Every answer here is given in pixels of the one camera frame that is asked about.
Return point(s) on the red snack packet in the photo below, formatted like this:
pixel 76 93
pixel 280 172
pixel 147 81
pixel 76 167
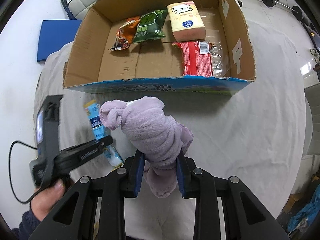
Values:
pixel 196 58

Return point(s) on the white tablecloth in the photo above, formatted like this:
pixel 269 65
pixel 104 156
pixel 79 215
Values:
pixel 256 134

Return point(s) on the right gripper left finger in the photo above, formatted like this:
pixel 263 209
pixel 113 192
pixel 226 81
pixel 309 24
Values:
pixel 124 182

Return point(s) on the dark blue sleeve forearm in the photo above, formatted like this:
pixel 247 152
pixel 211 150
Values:
pixel 27 226

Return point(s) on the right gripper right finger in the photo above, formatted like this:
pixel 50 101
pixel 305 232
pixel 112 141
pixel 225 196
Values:
pixel 196 183

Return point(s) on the person's left hand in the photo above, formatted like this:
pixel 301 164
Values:
pixel 43 202

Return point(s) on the green Deeyeo wipes pack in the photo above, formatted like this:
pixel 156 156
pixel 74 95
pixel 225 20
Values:
pixel 150 26

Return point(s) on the yellow tissue pack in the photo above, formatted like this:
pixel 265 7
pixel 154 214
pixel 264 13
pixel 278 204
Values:
pixel 186 22

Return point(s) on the grey padded chair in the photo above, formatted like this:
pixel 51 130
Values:
pixel 312 125

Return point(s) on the blue plastic bag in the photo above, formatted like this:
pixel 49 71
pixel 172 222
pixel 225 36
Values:
pixel 304 218

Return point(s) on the blue foam mat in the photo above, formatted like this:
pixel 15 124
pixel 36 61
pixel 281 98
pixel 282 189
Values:
pixel 54 34

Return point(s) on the open cardboard box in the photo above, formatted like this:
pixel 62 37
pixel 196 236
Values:
pixel 156 66

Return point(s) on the blue white sachet pack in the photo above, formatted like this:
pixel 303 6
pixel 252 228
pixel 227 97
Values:
pixel 100 131

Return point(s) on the orange snack bag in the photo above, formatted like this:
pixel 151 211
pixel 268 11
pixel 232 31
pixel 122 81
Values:
pixel 126 33

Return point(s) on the dumbbell bar on floor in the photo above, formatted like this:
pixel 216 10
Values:
pixel 296 11

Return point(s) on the purple towel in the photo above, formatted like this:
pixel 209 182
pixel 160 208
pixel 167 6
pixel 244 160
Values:
pixel 158 136

